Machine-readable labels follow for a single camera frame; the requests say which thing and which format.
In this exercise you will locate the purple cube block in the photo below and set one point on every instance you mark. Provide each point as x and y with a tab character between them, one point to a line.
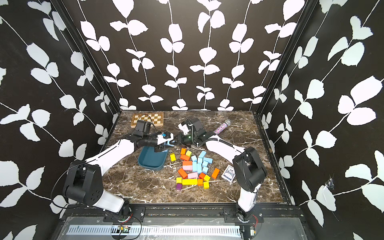
179	187

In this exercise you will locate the blue playing card deck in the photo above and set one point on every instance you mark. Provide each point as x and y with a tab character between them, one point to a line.
229	174

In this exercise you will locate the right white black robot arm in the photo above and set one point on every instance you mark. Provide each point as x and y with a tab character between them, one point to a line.
249	169

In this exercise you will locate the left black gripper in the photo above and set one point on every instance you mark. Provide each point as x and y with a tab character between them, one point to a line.
160	148

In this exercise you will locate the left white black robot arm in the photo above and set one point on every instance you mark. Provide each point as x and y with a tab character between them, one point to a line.
84	180

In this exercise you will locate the dark teal plastic tray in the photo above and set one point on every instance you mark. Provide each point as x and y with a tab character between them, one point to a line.
149	159

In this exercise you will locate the purple glitter microphone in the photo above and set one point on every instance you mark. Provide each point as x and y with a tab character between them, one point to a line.
222	127

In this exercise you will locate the small yellow block left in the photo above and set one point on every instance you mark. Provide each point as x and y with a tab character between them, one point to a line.
173	157

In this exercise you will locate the orange block right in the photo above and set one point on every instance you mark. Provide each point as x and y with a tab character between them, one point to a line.
215	173

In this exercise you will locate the orange red block lower left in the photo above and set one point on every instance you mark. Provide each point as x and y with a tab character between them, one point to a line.
182	173

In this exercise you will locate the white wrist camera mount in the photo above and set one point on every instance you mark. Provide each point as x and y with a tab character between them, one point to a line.
165	138

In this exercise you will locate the wooden chess board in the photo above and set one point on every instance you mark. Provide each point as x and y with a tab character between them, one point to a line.
156	118

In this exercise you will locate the long yellow block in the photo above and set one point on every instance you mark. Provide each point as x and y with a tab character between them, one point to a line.
189	182

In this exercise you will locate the black front rail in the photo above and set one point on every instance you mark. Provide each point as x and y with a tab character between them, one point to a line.
226	211

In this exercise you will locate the lime green cube block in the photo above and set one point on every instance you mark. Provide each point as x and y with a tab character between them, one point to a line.
188	153

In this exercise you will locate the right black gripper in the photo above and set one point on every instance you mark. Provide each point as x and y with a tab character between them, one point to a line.
181	139

